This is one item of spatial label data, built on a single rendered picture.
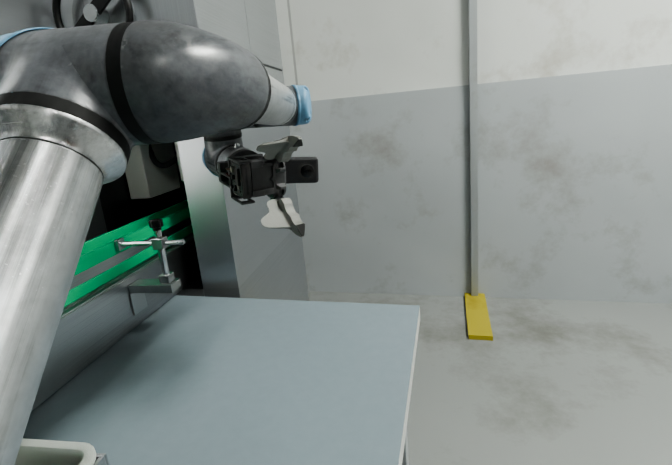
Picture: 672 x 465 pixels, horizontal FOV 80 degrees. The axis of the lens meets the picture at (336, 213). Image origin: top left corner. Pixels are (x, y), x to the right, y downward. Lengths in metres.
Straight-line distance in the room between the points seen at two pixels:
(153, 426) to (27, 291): 0.45
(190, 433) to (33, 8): 1.02
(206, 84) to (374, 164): 2.17
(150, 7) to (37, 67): 0.77
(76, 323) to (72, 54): 0.63
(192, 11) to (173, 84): 0.74
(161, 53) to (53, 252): 0.19
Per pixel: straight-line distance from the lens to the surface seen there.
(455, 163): 2.50
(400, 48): 2.52
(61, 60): 0.44
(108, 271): 1.04
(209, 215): 1.15
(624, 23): 2.65
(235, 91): 0.43
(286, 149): 0.62
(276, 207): 0.67
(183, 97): 0.40
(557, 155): 2.56
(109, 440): 0.78
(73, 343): 0.96
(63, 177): 0.40
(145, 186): 1.37
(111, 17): 1.24
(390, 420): 0.68
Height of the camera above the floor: 1.20
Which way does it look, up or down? 14 degrees down
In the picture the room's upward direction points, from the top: 5 degrees counter-clockwise
